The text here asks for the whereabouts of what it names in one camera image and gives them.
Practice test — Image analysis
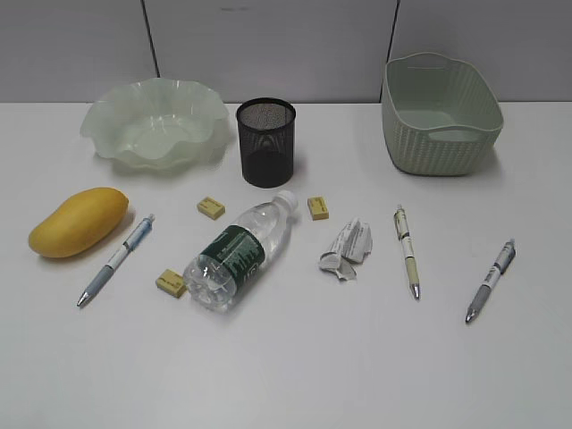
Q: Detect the white waste paper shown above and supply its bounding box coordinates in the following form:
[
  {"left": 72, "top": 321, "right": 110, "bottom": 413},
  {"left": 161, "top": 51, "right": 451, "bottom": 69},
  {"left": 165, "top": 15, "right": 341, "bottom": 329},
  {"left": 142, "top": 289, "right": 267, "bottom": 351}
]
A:
[{"left": 318, "top": 218, "right": 373, "bottom": 281}]

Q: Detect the clear water bottle green label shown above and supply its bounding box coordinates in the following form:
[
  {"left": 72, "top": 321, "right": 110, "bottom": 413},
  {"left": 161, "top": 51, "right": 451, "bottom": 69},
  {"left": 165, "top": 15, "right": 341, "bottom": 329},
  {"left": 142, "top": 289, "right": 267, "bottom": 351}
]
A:
[{"left": 183, "top": 190, "right": 299, "bottom": 312}]

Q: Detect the yellow mango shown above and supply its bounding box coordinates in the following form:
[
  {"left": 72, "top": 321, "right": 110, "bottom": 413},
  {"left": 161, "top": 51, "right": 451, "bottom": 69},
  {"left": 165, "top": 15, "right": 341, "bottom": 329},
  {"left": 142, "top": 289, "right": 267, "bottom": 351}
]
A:
[{"left": 28, "top": 187, "right": 129, "bottom": 258}]

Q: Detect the yellow eraser upper right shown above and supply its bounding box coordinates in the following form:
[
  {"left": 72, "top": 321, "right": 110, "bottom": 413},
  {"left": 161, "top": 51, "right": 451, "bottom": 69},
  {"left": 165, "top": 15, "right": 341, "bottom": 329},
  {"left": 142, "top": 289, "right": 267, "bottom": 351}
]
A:
[{"left": 307, "top": 196, "right": 329, "bottom": 221}]

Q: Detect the yellow eraser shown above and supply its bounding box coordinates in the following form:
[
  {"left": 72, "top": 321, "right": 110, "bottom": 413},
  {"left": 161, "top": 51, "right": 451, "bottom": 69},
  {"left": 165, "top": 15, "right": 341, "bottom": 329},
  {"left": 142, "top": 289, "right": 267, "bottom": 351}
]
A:
[
  {"left": 156, "top": 269, "right": 187, "bottom": 299},
  {"left": 307, "top": 196, "right": 329, "bottom": 221},
  {"left": 197, "top": 197, "right": 225, "bottom": 220}
]

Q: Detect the yellow eraser upper left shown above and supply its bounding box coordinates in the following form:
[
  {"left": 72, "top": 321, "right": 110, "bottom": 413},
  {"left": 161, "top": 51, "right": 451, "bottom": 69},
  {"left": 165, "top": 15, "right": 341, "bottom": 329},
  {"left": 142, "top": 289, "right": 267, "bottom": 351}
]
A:
[{"left": 197, "top": 197, "right": 225, "bottom": 220}]

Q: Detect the black mesh pen holder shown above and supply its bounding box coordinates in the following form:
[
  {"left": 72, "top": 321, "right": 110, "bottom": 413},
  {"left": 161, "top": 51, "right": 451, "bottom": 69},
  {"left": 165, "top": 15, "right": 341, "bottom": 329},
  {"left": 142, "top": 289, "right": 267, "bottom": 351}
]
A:
[{"left": 236, "top": 97, "right": 296, "bottom": 189}]

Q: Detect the beige white pen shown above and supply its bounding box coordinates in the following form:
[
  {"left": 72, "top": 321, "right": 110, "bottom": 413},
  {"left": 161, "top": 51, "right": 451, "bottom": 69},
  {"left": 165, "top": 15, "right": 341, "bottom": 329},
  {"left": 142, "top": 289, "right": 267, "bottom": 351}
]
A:
[{"left": 393, "top": 205, "right": 421, "bottom": 301}]

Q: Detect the yellow eraser lower left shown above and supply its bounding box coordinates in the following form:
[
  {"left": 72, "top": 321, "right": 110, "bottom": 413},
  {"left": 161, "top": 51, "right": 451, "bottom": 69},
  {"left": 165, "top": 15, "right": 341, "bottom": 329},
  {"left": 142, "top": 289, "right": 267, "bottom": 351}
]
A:
[{"left": 156, "top": 269, "right": 187, "bottom": 299}]

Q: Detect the pale green wavy plate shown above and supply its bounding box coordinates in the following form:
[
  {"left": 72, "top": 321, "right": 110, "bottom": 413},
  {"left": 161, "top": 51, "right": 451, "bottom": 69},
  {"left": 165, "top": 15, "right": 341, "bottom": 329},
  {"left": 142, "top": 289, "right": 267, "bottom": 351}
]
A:
[{"left": 80, "top": 78, "right": 233, "bottom": 175}]

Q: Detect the pale green woven basket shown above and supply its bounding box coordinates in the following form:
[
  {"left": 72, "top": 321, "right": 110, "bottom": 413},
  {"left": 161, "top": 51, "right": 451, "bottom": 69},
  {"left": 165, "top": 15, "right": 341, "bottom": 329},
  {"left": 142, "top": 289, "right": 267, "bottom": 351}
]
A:
[{"left": 382, "top": 52, "right": 504, "bottom": 176}]

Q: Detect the blue grey pen left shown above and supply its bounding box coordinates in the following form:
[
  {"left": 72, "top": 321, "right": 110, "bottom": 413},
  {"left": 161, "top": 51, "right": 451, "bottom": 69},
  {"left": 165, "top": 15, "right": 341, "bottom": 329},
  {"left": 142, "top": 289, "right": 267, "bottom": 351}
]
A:
[{"left": 76, "top": 214, "right": 156, "bottom": 308}]

